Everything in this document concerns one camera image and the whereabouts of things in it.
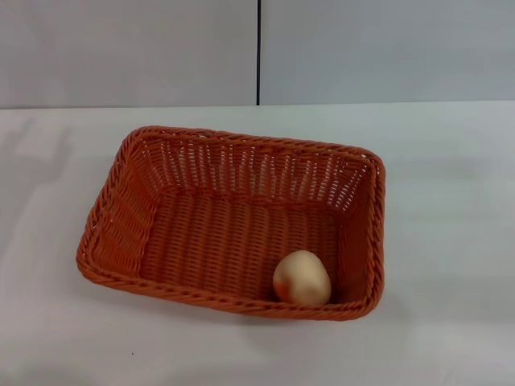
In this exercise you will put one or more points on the orange woven plastic basket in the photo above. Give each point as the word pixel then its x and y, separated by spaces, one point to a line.
pixel 225 249

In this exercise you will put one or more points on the bread bun with sesame seeds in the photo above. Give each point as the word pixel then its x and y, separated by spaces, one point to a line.
pixel 301 277

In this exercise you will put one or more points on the black wall panel seam strip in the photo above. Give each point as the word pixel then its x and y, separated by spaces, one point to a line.
pixel 258 52

